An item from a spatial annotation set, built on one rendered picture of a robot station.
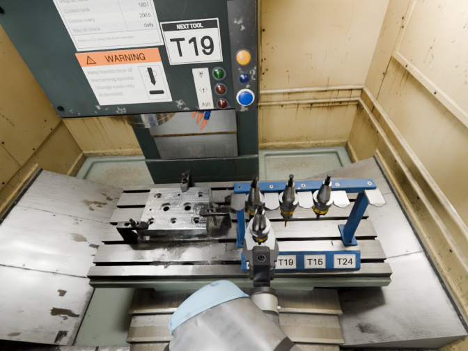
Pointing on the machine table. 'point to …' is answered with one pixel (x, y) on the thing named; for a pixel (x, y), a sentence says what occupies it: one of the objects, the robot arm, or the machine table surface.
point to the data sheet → (110, 23)
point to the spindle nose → (143, 120)
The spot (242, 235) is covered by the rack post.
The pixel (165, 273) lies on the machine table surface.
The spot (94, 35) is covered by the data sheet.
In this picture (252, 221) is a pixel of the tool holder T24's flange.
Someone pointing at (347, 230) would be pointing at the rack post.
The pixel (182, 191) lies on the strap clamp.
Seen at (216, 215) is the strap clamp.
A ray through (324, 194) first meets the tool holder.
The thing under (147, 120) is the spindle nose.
